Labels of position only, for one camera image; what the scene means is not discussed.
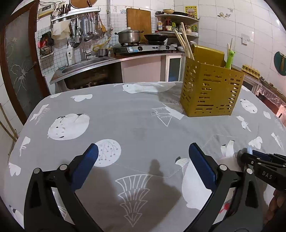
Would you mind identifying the black wok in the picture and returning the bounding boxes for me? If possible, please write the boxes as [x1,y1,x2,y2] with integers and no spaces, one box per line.
[144,33,168,45]

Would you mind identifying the yellow perforated utensil basket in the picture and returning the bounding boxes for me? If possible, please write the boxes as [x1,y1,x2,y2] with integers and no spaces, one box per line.
[180,44,244,117]

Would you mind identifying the wall utensil rack shelf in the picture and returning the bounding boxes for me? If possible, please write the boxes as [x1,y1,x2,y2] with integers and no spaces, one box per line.
[51,7,101,22]

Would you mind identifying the white hanging cloth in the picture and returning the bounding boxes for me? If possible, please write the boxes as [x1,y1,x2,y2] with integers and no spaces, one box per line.
[52,20,71,40]

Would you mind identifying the wooden chopstick beside it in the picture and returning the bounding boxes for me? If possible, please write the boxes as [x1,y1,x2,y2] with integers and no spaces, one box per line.
[227,43,230,57]

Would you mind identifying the stainless steel sink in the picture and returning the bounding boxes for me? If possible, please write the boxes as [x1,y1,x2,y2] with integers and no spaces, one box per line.
[50,57,122,92]

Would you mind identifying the grey patterned tablecloth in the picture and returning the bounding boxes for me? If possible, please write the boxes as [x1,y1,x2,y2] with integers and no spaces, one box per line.
[1,83,285,231]

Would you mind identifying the person's right hand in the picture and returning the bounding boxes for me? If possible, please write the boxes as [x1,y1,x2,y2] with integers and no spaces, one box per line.
[263,190,285,225]

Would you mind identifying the wire basket with red item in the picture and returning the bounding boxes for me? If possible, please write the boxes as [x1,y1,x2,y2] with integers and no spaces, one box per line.
[37,31,55,59]

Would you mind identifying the sink faucet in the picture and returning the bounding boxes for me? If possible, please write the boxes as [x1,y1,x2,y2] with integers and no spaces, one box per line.
[75,28,87,60]

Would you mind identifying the green round wall plaque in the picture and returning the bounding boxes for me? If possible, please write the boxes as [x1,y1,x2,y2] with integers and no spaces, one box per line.
[273,51,286,76]

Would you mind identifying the white wall socket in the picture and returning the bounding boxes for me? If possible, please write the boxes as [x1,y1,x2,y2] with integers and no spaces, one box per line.
[240,33,251,46]

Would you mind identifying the yellow wall poster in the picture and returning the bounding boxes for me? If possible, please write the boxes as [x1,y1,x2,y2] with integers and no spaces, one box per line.
[185,6,198,19]

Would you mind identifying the corner steel shelf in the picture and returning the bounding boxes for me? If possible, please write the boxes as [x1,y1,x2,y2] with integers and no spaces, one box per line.
[155,13,199,45]

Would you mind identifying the steel cooking pot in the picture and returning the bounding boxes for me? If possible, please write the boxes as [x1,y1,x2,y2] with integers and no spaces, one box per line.
[114,27,144,44]

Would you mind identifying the white soap bottle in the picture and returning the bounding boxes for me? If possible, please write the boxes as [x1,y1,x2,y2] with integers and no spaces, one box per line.
[66,43,75,66]

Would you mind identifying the wooden cutting board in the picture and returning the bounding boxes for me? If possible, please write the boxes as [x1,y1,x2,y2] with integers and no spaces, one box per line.
[127,8,152,41]

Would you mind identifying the steel gas stove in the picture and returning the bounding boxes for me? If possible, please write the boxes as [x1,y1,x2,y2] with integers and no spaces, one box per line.
[113,44,176,55]

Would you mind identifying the yellow egg tray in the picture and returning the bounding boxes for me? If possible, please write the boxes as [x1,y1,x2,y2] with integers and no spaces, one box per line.
[241,65,260,79]

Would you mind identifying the bamboo sticks by wall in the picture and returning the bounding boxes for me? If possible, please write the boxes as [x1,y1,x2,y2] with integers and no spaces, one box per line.
[0,103,19,143]

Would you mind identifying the green frog handle utensil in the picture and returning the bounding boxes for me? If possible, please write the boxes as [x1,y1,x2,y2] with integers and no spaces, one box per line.
[225,50,235,69]

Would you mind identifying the electric meter box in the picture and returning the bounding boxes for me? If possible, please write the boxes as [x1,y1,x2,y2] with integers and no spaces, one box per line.
[38,4,56,18]

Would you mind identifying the white kitchen counter cabinets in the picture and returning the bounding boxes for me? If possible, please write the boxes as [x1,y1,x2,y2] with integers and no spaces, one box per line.
[120,52,262,92]

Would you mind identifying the dark brown glass door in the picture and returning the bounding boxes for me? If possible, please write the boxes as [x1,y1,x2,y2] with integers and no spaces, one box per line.
[1,1,50,124]

